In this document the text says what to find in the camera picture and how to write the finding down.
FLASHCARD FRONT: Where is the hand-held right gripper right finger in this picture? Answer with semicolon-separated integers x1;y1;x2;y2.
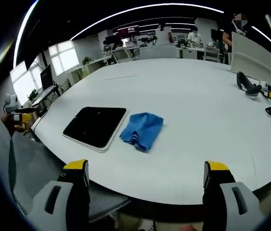
202;160;266;231

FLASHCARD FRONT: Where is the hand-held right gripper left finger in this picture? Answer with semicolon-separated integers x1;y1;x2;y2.
26;158;91;231

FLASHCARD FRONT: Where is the black square mirror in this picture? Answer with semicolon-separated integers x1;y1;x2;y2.
62;106;129;154

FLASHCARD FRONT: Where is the blue cleaning cloth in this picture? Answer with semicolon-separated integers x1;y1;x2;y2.
119;112;165;153

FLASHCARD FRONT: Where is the grey mesh office chair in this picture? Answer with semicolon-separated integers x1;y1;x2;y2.
7;131;132;223

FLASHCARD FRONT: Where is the black computer monitor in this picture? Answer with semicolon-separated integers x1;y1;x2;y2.
40;64;55;91

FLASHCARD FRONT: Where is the window with white blinds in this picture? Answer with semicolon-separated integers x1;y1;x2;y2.
48;40;76;73

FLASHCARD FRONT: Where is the white office chair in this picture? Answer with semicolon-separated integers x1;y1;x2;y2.
111;47;134;64

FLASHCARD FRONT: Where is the white and yellow small device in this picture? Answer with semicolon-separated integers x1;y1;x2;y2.
259;81;271;99

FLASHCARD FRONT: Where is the black headset with white pad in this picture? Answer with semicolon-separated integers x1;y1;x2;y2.
236;71;263;100

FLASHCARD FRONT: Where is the white desk partition panel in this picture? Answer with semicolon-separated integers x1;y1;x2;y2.
230;31;271;84

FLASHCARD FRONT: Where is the long curved ceiling light strip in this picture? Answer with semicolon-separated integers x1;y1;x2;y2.
70;2;225;41

